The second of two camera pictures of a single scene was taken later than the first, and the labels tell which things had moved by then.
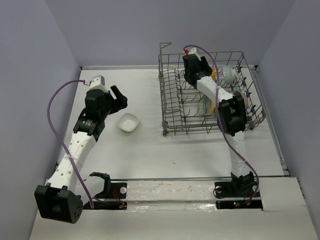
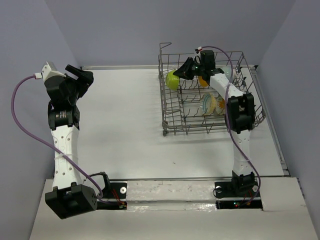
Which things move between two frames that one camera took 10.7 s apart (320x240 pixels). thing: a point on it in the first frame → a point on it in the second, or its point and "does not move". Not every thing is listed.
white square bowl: x=127 y=122 → x=172 y=81
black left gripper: x=120 y=103 → x=86 y=77
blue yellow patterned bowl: x=207 y=106 does not move
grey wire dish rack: x=186 y=108 does not move
